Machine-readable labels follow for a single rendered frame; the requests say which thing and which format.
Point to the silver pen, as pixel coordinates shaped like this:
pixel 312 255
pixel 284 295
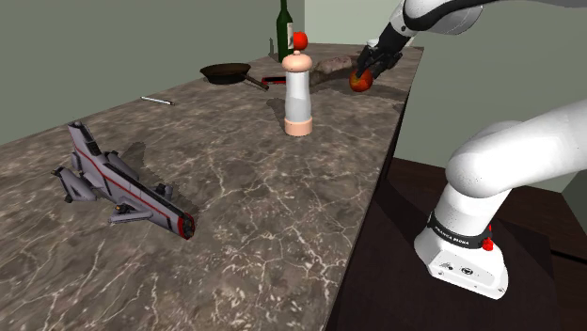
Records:
pixel 157 100

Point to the red orange apple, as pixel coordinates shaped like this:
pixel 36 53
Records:
pixel 361 83

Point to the grey red toy spaceship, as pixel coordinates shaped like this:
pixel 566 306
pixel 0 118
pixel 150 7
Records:
pixel 130 195

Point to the dark frying pan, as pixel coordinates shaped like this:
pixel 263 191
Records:
pixel 224 72

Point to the dark robot stand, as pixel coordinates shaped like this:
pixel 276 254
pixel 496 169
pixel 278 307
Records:
pixel 390 275

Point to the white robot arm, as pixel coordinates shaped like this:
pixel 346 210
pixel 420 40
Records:
pixel 504 156

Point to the red framed black phone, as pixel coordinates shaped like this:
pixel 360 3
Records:
pixel 274 80

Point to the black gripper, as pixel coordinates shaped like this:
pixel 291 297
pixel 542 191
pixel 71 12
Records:
pixel 389 46

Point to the peach and white pepper mill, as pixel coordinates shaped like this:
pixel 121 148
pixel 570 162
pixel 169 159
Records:
pixel 298 98

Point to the dark green wine bottle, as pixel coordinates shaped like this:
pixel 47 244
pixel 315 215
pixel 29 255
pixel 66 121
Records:
pixel 284 27

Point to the red tomato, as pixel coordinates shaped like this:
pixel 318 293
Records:
pixel 300 41

